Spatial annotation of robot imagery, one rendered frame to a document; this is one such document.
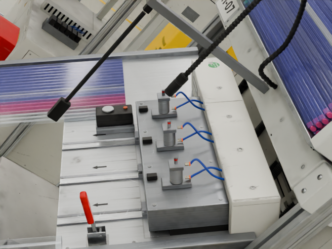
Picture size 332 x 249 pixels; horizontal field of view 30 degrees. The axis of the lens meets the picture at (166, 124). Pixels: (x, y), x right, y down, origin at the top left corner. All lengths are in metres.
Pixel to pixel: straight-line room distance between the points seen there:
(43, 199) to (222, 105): 0.70
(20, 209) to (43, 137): 1.01
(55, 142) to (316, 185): 1.83
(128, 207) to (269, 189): 0.26
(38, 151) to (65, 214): 1.59
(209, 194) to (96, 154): 0.30
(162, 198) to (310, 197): 0.25
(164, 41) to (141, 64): 2.82
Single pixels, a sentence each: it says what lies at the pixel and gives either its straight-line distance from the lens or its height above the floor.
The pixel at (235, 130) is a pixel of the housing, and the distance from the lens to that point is 1.16.
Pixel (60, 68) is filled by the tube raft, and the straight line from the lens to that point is 1.54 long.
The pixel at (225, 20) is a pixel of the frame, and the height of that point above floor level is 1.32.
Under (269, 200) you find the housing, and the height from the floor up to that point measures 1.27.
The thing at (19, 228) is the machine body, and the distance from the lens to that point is 1.62.
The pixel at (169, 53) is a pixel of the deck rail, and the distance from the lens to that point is 1.58.
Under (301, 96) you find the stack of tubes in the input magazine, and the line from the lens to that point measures 1.03.
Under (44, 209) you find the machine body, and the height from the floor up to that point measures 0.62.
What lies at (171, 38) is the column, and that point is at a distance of 4.33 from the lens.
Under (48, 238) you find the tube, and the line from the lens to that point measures 0.78.
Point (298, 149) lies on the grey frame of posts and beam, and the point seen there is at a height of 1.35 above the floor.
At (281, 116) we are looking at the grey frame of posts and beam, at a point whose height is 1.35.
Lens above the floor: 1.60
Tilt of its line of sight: 21 degrees down
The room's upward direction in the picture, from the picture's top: 45 degrees clockwise
